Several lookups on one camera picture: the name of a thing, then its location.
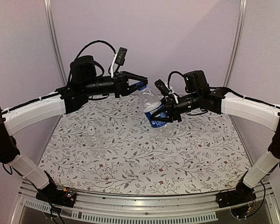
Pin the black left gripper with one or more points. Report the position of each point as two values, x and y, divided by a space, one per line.
121 80

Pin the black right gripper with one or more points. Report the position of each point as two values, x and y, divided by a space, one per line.
174 111

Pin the blue label plastic bottle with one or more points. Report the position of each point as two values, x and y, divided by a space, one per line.
150 103

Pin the blue bottle cap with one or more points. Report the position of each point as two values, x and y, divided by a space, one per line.
141 86

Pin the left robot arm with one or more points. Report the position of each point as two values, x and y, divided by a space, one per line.
84 83

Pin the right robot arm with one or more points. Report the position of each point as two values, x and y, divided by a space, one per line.
223 100

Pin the clear empty plastic bottle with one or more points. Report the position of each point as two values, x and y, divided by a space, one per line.
95 142

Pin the floral patterned table mat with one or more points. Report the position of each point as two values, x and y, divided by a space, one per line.
204 154

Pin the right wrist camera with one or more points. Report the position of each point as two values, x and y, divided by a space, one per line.
166 90

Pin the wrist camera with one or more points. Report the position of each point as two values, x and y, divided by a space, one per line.
119 59
166 90

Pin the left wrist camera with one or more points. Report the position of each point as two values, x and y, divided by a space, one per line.
119 59

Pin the aluminium front frame rail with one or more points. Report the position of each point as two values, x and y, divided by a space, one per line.
103 208

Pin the right aluminium corner post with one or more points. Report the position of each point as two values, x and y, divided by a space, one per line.
236 42

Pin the aluminium corner post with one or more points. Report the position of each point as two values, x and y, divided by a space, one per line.
236 42
54 40

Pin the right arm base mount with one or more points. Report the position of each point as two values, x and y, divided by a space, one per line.
241 194

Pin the left aluminium corner post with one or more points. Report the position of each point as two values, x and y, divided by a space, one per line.
54 40

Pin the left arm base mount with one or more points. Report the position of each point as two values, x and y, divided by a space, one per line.
51 194

